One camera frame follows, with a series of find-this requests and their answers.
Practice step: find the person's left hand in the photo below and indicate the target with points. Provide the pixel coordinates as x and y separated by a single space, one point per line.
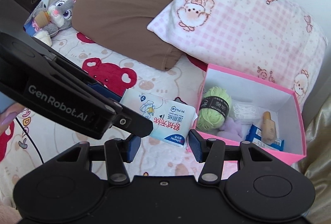
9 115

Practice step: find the bag of white floss picks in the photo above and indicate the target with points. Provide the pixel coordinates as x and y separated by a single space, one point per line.
244 111

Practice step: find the frosted foundation bottle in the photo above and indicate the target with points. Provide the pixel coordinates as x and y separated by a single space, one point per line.
268 129

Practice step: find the strawberry bear bed blanket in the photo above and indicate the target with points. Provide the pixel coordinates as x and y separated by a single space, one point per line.
32 139

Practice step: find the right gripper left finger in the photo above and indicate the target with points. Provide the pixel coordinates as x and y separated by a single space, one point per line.
117 152

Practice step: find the grey rabbit plush toy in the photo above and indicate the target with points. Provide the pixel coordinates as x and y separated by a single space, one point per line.
44 22

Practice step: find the blue snack packet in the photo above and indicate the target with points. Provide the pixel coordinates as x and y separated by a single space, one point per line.
255 136

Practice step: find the pink cardboard box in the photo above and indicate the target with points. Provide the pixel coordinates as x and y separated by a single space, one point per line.
265 96

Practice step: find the brown pillow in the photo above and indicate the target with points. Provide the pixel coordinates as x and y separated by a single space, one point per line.
121 26

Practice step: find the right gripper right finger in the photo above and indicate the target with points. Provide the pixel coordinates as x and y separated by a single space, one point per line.
211 152

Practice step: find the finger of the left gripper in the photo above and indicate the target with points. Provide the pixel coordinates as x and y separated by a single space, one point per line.
132 122
99 88

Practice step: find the white wet wipes pack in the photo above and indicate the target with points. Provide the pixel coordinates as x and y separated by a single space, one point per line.
172 120

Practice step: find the green yarn ball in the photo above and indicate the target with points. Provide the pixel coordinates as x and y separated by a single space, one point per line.
214 109

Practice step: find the purple plush toy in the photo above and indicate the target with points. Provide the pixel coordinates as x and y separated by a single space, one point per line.
232 130

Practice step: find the pink checked plush pillow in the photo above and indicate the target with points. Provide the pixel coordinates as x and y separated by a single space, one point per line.
275 40

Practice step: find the golden satin curtain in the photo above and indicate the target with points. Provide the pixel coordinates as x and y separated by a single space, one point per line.
316 164

